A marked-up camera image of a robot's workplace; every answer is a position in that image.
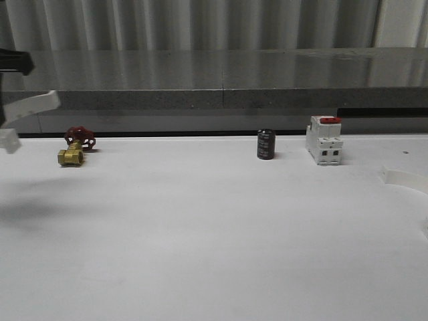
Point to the black cylindrical capacitor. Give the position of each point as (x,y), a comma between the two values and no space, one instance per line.
(266,141)

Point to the brass valve red handwheel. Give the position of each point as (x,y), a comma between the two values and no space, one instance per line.
(79,139)

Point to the grey stone countertop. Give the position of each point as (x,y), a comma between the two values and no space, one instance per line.
(300,80)

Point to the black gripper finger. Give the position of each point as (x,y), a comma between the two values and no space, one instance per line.
(16,61)

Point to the white circuit breaker red switch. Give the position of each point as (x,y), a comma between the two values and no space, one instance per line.
(323,140)

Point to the white half pipe clamp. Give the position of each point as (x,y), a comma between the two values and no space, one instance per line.
(20,109)
(405,179)

